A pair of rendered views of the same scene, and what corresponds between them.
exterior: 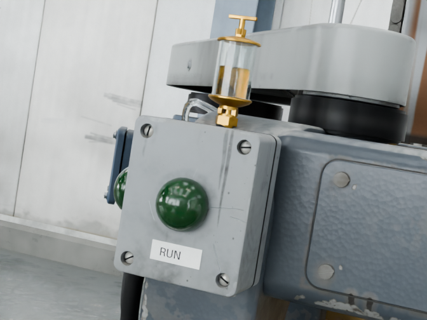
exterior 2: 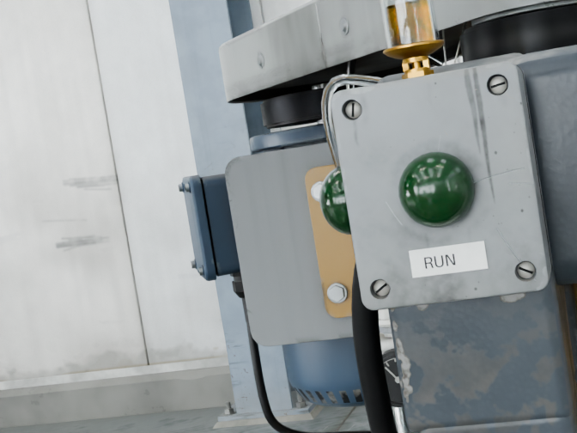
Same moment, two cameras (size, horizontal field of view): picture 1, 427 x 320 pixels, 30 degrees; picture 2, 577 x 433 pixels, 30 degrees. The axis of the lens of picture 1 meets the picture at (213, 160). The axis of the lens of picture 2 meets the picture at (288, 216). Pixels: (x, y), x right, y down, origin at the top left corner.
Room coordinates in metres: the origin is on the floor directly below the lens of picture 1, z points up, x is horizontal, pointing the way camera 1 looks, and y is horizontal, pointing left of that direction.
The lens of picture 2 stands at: (0.02, 0.10, 1.31)
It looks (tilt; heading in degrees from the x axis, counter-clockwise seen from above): 3 degrees down; 356
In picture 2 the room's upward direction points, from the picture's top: 9 degrees counter-clockwise
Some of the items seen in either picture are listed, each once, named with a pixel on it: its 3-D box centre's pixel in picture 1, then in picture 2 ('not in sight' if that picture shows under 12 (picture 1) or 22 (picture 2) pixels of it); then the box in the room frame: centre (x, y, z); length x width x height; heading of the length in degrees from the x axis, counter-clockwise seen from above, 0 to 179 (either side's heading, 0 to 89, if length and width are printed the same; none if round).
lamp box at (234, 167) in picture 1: (198, 202); (444, 186); (0.46, 0.00, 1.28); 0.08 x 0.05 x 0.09; 70
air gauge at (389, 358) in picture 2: not in sight; (399, 377); (0.70, 0.00, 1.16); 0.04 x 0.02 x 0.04; 70
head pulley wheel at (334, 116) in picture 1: (347, 119); (542, 40); (0.62, -0.10, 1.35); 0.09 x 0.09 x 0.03
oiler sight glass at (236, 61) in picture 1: (234, 70); (407, 8); (0.52, 0.00, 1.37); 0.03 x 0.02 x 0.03; 70
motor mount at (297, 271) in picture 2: not in sight; (405, 228); (0.90, -0.05, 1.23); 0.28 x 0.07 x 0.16; 70
